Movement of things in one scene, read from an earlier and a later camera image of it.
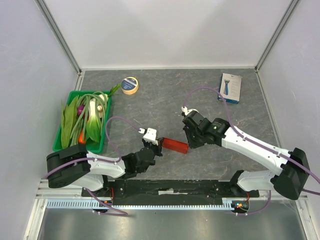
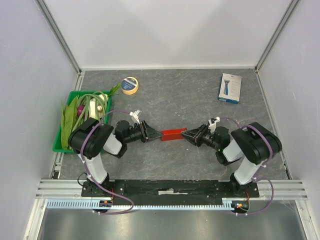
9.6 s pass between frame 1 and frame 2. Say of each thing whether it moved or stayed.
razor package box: stayed
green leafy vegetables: stayed
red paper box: moved
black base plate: stayed
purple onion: stayed
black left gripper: moved
